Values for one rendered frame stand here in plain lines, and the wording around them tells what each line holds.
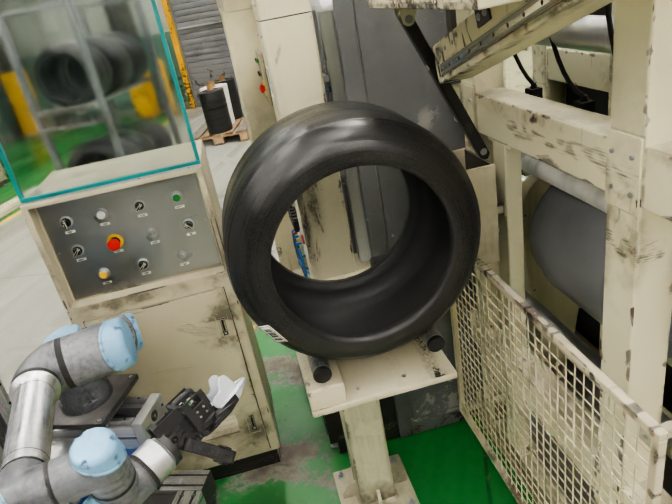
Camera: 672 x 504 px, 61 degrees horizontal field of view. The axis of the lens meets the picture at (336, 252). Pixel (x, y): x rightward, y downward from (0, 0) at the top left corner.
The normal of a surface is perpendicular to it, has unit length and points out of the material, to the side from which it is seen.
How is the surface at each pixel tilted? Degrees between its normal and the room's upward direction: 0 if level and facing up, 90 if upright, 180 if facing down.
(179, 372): 92
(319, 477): 0
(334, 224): 90
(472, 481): 0
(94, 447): 15
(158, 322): 90
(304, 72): 90
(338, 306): 36
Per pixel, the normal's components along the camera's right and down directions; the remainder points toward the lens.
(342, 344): 0.17, 0.55
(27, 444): 0.22, -0.94
